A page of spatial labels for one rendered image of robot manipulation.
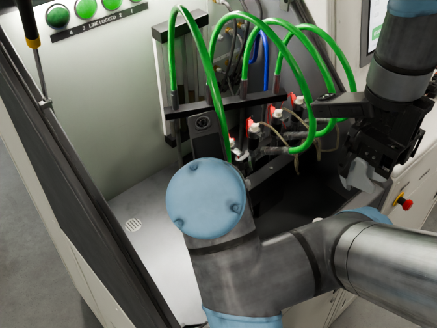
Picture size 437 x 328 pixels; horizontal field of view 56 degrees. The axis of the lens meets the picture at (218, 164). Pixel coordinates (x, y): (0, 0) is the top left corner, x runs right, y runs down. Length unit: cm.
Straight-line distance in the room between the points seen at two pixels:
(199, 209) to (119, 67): 67
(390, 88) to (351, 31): 63
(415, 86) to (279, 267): 28
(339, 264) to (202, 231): 14
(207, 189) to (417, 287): 19
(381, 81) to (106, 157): 77
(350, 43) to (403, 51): 66
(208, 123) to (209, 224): 24
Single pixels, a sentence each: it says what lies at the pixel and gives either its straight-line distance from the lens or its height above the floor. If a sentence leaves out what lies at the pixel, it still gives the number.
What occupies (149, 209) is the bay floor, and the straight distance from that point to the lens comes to 119.
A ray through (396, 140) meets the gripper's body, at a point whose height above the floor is 137.
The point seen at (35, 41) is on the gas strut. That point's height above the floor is 146.
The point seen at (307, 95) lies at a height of 128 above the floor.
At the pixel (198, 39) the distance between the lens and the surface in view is 70.
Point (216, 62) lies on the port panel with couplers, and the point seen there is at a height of 112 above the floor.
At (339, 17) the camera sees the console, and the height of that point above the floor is 127.
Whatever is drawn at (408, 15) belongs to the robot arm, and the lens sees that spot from 52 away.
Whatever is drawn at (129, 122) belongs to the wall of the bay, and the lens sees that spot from 111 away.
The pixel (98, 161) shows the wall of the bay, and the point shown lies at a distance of 112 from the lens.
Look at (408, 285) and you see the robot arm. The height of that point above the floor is 147.
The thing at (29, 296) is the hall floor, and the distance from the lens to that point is 214.
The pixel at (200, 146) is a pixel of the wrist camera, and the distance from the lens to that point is 58.
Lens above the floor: 175
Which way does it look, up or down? 45 degrees down
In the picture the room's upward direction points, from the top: straight up
